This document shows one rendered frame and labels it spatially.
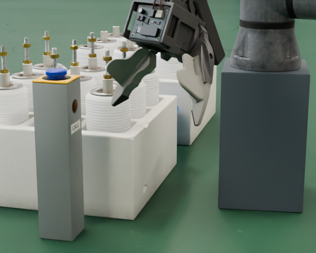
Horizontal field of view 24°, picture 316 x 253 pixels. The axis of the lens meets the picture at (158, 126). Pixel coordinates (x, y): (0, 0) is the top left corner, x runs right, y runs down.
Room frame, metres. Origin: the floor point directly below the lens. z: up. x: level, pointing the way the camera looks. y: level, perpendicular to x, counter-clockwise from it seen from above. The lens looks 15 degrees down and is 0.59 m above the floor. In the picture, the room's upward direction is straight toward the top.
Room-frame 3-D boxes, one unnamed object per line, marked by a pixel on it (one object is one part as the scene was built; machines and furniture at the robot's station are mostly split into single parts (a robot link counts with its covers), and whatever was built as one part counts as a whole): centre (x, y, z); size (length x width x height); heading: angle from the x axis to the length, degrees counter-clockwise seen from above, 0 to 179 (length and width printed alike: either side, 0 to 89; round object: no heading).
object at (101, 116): (1.50, 0.11, 0.16); 0.10 x 0.10 x 0.18
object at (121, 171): (1.64, 0.19, 0.09); 0.39 x 0.39 x 0.18; 75
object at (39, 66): (1.79, 0.27, 0.25); 0.08 x 0.08 x 0.01
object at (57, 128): (1.34, 0.19, 0.16); 0.07 x 0.07 x 0.31; 75
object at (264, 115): (1.55, -0.23, 0.15); 0.18 x 0.18 x 0.30; 82
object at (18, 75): (1.67, 0.30, 0.25); 0.08 x 0.08 x 0.01
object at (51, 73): (1.34, 0.19, 0.32); 0.04 x 0.04 x 0.02
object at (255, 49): (1.55, -0.23, 0.35); 0.15 x 0.15 x 0.10
